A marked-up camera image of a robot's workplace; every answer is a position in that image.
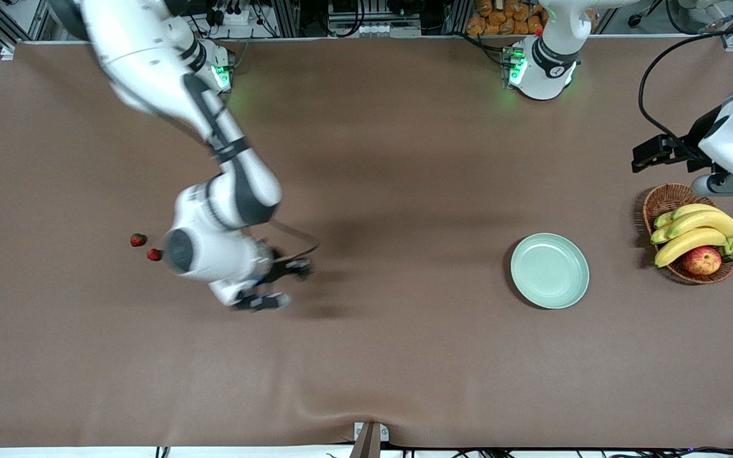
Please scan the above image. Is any power strip with black plugs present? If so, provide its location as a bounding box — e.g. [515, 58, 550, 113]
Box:
[204, 0, 254, 26]

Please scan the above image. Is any pile of orange bread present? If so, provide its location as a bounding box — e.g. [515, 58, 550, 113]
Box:
[466, 0, 548, 36]

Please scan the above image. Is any aluminium frame profile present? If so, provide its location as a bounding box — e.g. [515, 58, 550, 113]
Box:
[274, 0, 302, 38]

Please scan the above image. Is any brown table cover cloth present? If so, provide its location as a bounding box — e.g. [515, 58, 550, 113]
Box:
[0, 36, 733, 449]

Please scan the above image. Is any red apple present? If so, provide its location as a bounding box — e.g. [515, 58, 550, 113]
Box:
[683, 246, 723, 276]

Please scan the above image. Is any white power strip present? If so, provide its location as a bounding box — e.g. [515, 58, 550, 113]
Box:
[328, 23, 422, 38]

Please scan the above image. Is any metal table bracket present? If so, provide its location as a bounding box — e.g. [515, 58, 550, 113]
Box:
[353, 422, 390, 458]

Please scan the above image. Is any brown wicker basket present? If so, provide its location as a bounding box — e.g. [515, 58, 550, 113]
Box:
[643, 183, 733, 285]

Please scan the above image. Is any black left camera cable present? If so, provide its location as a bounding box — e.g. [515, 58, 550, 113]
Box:
[638, 0, 733, 156]

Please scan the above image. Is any pale green round plate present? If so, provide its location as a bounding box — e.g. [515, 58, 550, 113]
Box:
[510, 233, 590, 310]

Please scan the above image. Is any yellow banana bunch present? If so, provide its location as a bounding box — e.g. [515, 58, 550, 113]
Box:
[650, 204, 733, 268]

